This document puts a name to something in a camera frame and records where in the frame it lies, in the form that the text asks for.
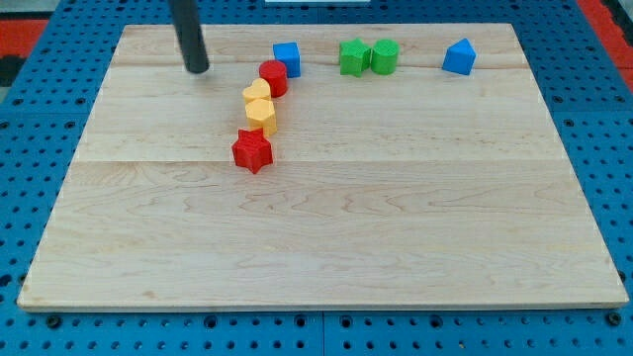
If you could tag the light wooden board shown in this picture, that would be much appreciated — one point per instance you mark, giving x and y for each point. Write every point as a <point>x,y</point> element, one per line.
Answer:
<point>419,190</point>

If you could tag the red star block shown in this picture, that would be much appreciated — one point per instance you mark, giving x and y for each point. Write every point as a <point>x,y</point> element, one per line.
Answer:
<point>252,150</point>

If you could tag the yellow hexagon block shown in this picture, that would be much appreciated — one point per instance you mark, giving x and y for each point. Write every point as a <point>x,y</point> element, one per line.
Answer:
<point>261,114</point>

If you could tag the yellow heart block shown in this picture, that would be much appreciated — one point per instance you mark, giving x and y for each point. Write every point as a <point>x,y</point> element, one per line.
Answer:
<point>258,89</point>

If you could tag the red cylinder block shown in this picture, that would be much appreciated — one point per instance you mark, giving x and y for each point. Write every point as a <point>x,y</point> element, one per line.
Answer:
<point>275,73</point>

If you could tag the blue cube block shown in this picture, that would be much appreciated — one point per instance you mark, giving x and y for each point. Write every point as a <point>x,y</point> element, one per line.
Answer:
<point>289,54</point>

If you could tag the green star block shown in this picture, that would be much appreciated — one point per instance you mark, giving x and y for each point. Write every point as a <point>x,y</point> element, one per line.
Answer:
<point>354,57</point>

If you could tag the green cylinder block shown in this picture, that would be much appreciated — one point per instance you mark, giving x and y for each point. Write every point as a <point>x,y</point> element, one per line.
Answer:
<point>385,54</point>

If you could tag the blue triangular prism block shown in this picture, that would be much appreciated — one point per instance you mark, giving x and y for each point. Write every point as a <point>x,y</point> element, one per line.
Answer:
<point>460,57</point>

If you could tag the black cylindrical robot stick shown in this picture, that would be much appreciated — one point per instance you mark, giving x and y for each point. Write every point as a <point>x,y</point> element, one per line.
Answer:
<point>187,26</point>

